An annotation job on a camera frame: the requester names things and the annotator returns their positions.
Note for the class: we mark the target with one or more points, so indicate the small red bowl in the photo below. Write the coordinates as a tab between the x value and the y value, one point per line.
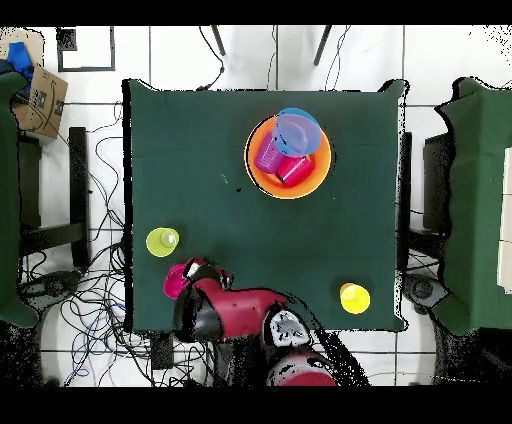
174	284

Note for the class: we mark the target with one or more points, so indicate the pale yellow translucent cup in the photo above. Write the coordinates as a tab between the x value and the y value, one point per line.
158	244

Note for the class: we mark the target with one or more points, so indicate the large orange bowl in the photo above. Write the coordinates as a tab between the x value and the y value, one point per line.
260	184

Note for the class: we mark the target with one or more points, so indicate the purple cup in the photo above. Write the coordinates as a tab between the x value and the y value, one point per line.
268	158

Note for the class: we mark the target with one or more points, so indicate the red cup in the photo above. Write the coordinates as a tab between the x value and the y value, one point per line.
296	172

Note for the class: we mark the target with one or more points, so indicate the small blue bowl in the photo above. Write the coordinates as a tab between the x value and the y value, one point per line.
298	134

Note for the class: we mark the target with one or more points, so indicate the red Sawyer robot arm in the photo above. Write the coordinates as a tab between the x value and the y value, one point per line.
240	308

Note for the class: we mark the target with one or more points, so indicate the dark green tablecloth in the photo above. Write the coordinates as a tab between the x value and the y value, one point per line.
260	240

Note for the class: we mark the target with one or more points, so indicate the black power strip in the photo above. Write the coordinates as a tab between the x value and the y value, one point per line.
162	354

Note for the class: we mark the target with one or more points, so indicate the black floor device with knob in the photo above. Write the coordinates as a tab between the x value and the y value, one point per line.
52	286

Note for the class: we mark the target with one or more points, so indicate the black metal stand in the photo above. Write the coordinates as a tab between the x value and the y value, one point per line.
78	180

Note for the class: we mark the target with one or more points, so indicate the orange yellow cup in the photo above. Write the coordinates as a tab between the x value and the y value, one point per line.
355	299

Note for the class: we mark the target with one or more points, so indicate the green covered side table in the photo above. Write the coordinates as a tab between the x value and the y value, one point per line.
8	200
476	180

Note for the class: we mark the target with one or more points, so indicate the cardboard box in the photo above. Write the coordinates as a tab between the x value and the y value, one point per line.
48	100

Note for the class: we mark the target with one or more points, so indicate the black tripod leg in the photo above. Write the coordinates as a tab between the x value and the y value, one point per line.
218	40
322	46

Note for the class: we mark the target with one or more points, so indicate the dark grey floor device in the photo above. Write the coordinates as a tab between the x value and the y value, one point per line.
426	290

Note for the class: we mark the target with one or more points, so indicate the blue bag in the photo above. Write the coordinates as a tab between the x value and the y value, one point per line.
18	54

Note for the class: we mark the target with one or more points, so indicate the flat cardboard sheet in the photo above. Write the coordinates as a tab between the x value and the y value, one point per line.
34	40

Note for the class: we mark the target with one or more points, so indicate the white boxes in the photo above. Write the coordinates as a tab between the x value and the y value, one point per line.
506	224

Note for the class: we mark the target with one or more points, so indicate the black square floor frame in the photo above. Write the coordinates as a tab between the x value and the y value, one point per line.
86	69

